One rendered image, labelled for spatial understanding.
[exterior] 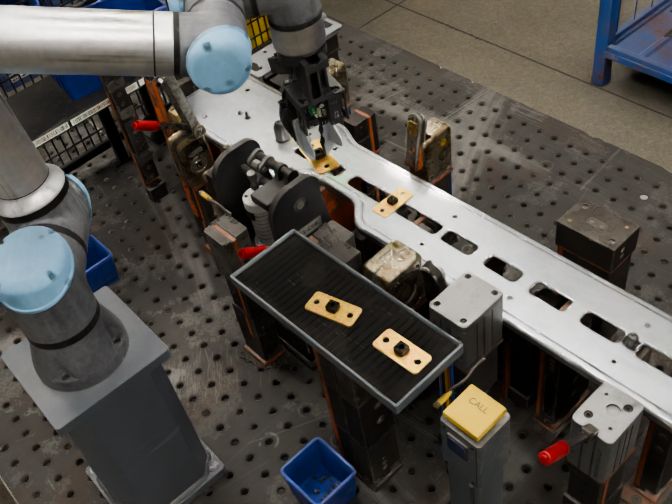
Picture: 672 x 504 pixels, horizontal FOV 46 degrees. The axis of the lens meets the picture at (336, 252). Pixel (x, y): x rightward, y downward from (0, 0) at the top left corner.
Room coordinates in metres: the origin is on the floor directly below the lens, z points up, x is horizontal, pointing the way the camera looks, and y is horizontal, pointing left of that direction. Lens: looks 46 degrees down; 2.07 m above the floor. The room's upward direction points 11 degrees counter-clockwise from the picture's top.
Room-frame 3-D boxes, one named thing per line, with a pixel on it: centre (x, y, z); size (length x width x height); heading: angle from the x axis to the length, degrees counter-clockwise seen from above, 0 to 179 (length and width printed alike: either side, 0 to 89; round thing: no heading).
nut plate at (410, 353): (0.67, -0.06, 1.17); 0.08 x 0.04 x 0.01; 37
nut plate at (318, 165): (1.00, 0.00, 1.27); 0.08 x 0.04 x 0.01; 18
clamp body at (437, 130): (1.30, -0.24, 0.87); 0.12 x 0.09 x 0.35; 125
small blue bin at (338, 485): (0.73, 0.11, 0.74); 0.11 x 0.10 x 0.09; 35
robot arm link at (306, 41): (0.99, -0.01, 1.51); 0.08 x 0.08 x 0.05
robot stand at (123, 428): (0.84, 0.43, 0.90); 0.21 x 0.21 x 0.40; 34
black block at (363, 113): (1.47, -0.11, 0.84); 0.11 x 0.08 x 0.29; 125
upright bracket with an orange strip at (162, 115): (1.53, 0.32, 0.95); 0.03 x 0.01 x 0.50; 35
